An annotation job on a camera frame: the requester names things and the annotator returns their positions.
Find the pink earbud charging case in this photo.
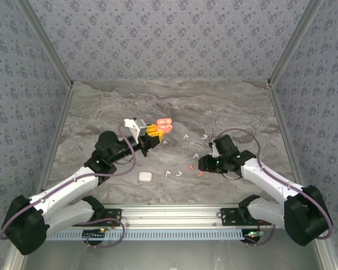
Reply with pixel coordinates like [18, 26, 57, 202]
[157, 118, 174, 133]

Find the black controller board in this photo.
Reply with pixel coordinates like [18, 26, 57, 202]
[82, 228, 107, 240]
[243, 229, 262, 244]

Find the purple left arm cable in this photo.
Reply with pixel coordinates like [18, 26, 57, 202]
[0, 123, 136, 240]

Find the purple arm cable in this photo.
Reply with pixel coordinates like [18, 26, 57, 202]
[0, 123, 136, 240]
[212, 128, 335, 240]

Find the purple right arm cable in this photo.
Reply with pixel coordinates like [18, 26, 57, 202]
[212, 128, 335, 240]

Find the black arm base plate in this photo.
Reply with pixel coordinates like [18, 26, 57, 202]
[220, 207, 273, 226]
[71, 208, 122, 227]

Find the aluminium mounting rail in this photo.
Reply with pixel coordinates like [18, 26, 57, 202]
[103, 204, 244, 228]

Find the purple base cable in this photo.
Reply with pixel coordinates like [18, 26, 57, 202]
[78, 217, 126, 249]
[243, 218, 276, 247]

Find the white slotted cable duct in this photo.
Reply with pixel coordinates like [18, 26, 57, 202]
[46, 228, 247, 241]

